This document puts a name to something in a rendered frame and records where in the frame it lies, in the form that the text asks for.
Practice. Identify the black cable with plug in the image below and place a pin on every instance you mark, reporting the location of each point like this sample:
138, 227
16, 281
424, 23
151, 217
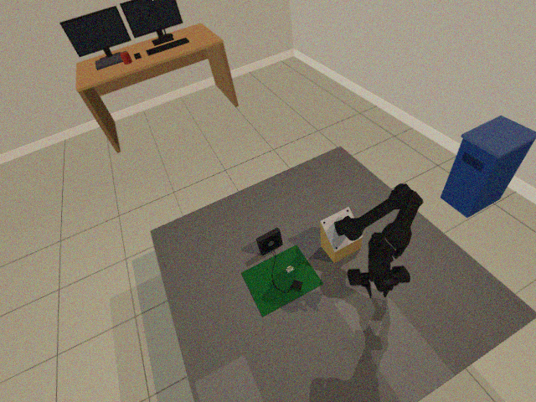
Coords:
296, 284

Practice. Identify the green circuit board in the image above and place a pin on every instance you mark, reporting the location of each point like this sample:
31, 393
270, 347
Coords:
290, 265

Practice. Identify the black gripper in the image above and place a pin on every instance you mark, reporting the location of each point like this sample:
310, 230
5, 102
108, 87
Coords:
356, 278

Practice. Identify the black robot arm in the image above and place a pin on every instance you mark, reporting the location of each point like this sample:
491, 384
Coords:
398, 233

